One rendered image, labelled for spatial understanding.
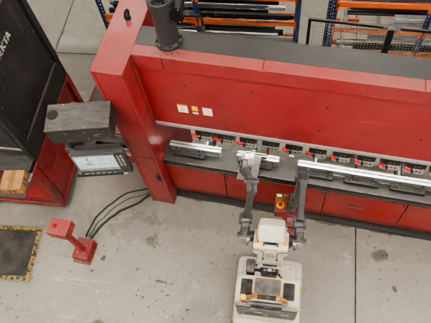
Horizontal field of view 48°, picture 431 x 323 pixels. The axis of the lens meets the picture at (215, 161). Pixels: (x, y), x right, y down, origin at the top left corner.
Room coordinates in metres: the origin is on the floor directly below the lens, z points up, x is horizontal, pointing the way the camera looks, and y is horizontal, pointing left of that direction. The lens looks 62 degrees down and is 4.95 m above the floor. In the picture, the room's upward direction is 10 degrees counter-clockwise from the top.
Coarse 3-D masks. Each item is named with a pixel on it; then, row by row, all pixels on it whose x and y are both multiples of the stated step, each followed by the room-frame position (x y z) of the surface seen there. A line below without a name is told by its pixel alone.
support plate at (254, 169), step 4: (244, 156) 2.14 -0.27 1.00; (256, 156) 2.11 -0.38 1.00; (260, 156) 2.11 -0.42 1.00; (256, 160) 2.07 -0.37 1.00; (260, 160) 2.07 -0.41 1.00; (240, 164) 2.07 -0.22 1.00; (256, 164) 2.04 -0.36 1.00; (252, 168) 2.00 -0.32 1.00; (256, 168) 2.00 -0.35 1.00; (252, 172) 1.96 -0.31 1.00; (256, 172) 1.95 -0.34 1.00; (240, 176) 1.94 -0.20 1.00; (256, 176) 1.91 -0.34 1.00
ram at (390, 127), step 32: (160, 96) 2.39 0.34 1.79; (192, 96) 2.28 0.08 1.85; (224, 96) 2.19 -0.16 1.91; (256, 96) 2.10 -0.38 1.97; (288, 96) 2.01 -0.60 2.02; (320, 96) 1.92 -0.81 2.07; (352, 96) 1.84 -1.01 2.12; (192, 128) 2.31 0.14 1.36; (224, 128) 2.20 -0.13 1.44; (256, 128) 2.10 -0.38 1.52; (288, 128) 2.00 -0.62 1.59; (320, 128) 1.91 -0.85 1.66; (352, 128) 1.82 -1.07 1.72; (384, 128) 1.74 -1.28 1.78; (416, 128) 1.66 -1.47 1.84
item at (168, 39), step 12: (156, 0) 2.42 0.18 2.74; (168, 0) 2.42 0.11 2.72; (180, 0) 2.44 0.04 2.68; (156, 12) 2.39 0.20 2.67; (168, 12) 2.39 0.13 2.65; (180, 12) 2.38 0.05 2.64; (156, 24) 2.41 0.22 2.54; (168, 24) 2.40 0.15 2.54; (204, 24) 2.52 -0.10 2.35; (156, 36) 2.51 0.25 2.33; (168, 36) 2.39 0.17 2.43; (180, 36) 2.46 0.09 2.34; (168, 48) 2.38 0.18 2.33
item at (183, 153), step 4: (176, 152) 2.37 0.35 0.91; (184, 152) 2.35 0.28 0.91; (188, 152) 2.35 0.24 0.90; (192, 152) 2.34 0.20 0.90; (184, 156) 2.32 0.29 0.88; (188, 156) 2.30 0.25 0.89; (192, 156) 2.29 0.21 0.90; (196, 156) 2.28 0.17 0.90; (200, 156) 2.27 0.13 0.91; (204, 156) 2.27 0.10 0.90
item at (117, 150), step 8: (104, 144) 2.17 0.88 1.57; (112, 144) 2.16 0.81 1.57; (120, 144) 2.15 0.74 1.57; (72, 152) 2.14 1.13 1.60; (80, 152) 2.12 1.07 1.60; (88, 152) 2.11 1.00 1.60; (96, 152) 2.10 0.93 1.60; (104, 152) 2.08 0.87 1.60; (112, 152) 2.07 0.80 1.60; (120, 152) 2.06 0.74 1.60; (72, 160) 2.11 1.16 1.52; (120, 160) 2.06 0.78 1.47; (128, 160) 2.08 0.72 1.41; (120, 168) 2.07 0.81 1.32; (128, 168) 2.06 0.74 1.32
